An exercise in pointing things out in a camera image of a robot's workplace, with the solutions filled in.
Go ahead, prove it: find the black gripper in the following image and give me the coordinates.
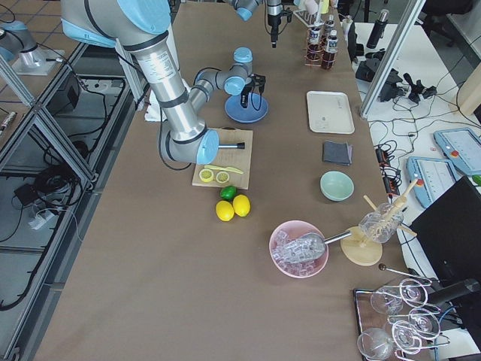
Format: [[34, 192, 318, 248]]
[[265, 0, 283, 48], [240, 80, 254, 109]]

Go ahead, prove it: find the blue plate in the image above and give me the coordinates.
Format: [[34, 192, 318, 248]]
[[225, 93, 269, 124]]

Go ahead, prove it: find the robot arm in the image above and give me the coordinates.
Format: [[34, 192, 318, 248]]
[[227, 0, 284, 48], [61, 0, 253, 165]]

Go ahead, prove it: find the pink cup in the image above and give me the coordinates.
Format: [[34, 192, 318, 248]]
[[304, 0, 319, 15]]

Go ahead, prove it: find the dark bottle upper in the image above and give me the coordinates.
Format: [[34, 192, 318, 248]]
[[306, 23, 322, 62]]

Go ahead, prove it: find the dark bottle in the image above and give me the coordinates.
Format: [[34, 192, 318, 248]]
[[321, 30, 338, 70], [323, 14, 335, 37], [306, 23, 322, 62]]

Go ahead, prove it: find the steel muddler black tip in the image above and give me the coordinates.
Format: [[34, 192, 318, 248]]
[[219, 142, 246, 150]]

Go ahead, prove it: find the dark bottle lower right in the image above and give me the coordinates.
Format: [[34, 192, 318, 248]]
[[323, 14, 335, 37]]

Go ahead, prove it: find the wooden cutting board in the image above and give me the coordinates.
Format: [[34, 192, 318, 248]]
[[192, 129, 253, 190]]

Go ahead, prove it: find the dark bottle lower left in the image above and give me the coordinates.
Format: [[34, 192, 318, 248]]
[[321, 30, 338, 70]]

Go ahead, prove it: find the yellow plastic knife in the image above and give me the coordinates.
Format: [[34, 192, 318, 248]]
[[204, 164, 244, 174]]

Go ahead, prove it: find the lemon half upper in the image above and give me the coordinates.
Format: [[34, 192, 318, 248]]
[[215, 171, 230, 184]]

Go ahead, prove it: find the cream rabbit tray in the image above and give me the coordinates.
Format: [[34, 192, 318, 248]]
[[306, 90, 355, 135]]

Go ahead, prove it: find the lemon slice lower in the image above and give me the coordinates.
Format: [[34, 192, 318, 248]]
[[198, 168, 214, 183]]

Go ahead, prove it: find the green lime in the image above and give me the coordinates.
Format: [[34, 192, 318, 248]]
[[220, 185, 237, 202]]

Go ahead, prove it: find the black thermos bottle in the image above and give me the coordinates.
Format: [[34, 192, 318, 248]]
[[366, 9, 389, 49]]

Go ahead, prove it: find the grey folded cloth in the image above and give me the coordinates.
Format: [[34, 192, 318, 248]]
[[322, 141, 352, 166]]

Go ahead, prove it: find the yellow lemon upper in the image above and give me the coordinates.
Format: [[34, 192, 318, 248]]
[[232, 195, 251, 217]]

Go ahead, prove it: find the yellow lemon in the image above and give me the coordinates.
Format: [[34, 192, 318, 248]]
[[215, 200, 235, 222], [232, 195, 251, 217]]

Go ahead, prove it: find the yellow lemon lower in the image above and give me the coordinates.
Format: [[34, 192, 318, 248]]
[[215, 200, 235, 222]]

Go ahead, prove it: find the green bowl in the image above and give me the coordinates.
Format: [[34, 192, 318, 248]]
[[319, 171, 354, 202]]

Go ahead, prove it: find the steel ice scoop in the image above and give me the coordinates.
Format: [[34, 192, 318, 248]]
[[283, 230, 352, 263]]

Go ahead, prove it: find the pink bowl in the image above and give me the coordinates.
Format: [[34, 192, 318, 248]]
[[268, 220, 329, 278]]

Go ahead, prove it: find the glass mug on stand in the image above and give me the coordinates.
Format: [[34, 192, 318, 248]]
[[358, 203, 404, 244]]

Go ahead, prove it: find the wooden mug tree stand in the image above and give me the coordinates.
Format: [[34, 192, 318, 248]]
[[340, 179, 419, 266]]

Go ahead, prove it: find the blue teach pendant near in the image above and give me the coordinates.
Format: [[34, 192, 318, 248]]
[[406, 156, 460, 208]]

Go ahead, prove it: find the blue teach pendant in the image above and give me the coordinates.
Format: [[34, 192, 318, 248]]
[[433, 128, 480, 176], [406, 156, 460, 208]]

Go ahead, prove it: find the blue teach pendant far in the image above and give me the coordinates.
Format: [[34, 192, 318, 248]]
[[433, 128, 480, 176]]

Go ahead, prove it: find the wine glass rack tray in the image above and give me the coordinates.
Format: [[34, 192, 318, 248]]
[[353, 276, 450, 360]]

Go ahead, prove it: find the copper wire bottle rack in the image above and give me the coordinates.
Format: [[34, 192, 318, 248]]
[[304, 23, 338, 70]]

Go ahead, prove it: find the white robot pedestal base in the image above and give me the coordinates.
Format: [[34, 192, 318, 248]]
[[144, 90, 165, 122]]

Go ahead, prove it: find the aluminium frame post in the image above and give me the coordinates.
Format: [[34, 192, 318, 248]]
[[359, 0, 425, 120]]

